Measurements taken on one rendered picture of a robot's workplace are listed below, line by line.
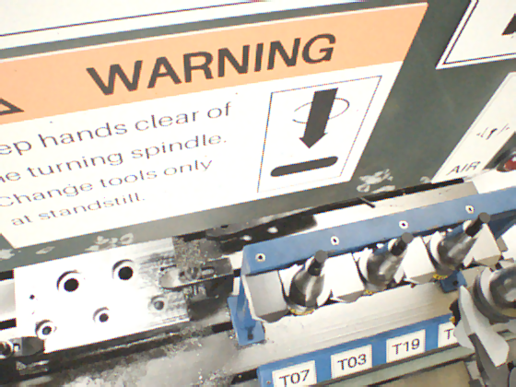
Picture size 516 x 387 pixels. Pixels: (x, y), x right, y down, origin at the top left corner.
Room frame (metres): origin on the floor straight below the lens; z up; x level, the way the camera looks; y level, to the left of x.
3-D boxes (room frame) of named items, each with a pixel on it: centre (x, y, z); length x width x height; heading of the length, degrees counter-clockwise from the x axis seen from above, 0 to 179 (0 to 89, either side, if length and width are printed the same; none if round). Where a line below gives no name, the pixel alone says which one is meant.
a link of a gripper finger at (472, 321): (0.17, -0.26, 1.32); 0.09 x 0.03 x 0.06; 37
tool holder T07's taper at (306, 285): (0.23, -0.08, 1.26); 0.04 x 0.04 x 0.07
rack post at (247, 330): (0.26, -0.01, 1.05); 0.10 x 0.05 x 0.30; 23
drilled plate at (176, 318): (0.27, 0.27, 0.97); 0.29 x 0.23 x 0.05; 113
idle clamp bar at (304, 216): (0.46, -0.02, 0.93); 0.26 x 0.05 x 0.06; 118
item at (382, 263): (0.27, -0.18, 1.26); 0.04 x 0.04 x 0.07
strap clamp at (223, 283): (0.30, 0.09, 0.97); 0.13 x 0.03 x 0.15; 113
